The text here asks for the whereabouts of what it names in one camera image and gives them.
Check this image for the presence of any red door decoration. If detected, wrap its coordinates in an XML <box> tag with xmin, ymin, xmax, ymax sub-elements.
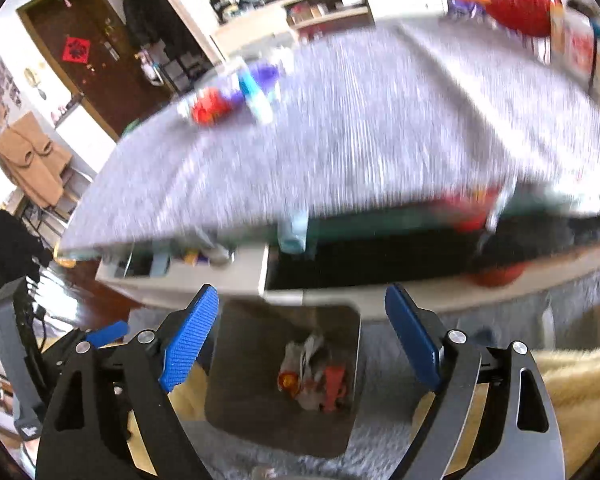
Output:
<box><xmin>62</xmin><ymin>35</ymin><xmax>91</xmax><ymax>66</ymax></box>

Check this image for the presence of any grey woven table mat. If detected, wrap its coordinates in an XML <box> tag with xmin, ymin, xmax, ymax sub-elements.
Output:
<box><xmin>60</xmin><ymin>22</ymin><xmax>600</xmax><ymax>257</ymax></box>

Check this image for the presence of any red foil wrapper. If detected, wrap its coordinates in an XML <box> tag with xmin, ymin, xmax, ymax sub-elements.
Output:
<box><xmin>191</xmin><ymin>88</ymin><xmax>233</xmax><ymax>126</ymax></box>

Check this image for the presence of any white bottle pink label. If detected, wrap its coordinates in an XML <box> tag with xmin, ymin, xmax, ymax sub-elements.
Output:
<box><xmin>566</xmin><ymin>10</ymin><xmax>597</xmax><ymax>86</ymax></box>

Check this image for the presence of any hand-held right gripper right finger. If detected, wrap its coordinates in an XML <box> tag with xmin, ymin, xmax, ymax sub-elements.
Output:
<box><xmin>385</xmin><ymin>284</ymin><xmax>566</xmax><ymax>480</ymax></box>

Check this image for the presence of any coat rack with dark coats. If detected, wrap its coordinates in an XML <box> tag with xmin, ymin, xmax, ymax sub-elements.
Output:
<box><xmin>102</xmin><ymin>0</ymin><xmax>203</xmax><ymax>53</ymax></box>

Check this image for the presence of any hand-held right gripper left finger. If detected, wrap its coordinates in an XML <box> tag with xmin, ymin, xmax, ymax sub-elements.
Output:
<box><xmin>35</xmin><ymin>284</ymin><xmax>221</xmax><ymax>480</ymax></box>

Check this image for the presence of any red plastic basket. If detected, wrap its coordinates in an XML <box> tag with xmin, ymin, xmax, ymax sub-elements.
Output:
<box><xmin>482</xmin><ymin>0</ymin><xmax>557</xmax><ymax>39</ymax></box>

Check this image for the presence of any teal white plastic packet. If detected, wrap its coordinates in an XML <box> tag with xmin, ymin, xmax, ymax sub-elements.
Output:
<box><xmin>237</xmin><ymin>67</ymin><xmax>276</xmax><ymax>124</ymax></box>

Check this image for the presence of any brown door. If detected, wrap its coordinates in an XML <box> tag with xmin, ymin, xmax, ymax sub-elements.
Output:
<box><xmin>17</xmin><ymin>0</ymin><xmax>177</xmax><ymax>141</ymax></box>

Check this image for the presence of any beige coat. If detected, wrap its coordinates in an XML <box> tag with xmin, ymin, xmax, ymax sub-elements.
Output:
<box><xmin>0</xmin><ymin>112</ymin><xmax>74</xmax><ymax>209</ymax></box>

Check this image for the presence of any dark cloth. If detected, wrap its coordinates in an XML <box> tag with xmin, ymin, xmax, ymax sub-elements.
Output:
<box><xmin>0</xmin><ymin>207</ymin><xmax>52</xmax><ymax>307</ymax></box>

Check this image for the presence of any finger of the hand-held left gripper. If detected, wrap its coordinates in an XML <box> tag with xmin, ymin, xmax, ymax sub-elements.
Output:
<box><xmin>86</xmin><ymin>321</ymin><xmax>130</xmax><ymax>348</ymax></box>

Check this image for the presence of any dark square waste bin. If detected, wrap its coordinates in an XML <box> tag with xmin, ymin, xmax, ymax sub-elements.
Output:
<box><xmin>203</xmin><ymin>300</ymin><xmax>362</xmax><ymax>458</ymax></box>

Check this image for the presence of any white tissue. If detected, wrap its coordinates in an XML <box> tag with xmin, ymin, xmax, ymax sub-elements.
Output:
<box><xmin>282</xmin><ymin>335</ymin><xmax>332</xmax><ymax>411</ymax></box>

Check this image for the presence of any coral plastic piece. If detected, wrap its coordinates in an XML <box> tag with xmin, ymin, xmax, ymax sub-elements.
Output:
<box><xmin>324</xmin><ymin>366</ymin><xmax>352</xmax><ymax>413</ymax></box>

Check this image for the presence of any whiteboard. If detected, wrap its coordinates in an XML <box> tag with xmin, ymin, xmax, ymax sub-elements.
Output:
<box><xmin>55</xmin><ymin>101</ymin><xmax>122</xmax><ymax>162</ymax></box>

